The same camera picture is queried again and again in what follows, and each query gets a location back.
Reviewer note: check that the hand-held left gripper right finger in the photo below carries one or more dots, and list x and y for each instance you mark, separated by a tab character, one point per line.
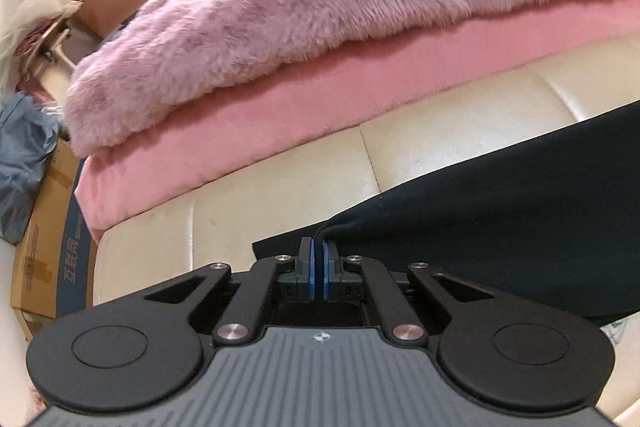
326	269

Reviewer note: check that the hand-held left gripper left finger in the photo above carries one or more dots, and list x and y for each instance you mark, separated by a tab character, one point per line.
311	269

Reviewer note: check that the black pants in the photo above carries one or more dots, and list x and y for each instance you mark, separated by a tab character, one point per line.
475	217

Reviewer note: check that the cream leather sofa cushion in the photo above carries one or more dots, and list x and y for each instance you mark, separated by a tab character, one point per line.
240	212

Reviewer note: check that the pink bed sheet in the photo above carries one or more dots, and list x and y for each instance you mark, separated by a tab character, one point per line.
240	127

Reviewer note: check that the fluffy pink blanket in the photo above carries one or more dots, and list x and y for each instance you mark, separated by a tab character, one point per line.
310	7

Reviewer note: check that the printed cardboard box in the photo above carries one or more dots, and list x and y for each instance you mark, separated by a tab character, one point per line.
45	247

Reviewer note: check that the blue cloth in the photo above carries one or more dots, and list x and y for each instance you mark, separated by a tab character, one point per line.
22	157

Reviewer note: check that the white plastic bag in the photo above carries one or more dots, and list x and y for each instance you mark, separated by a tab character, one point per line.
45	2

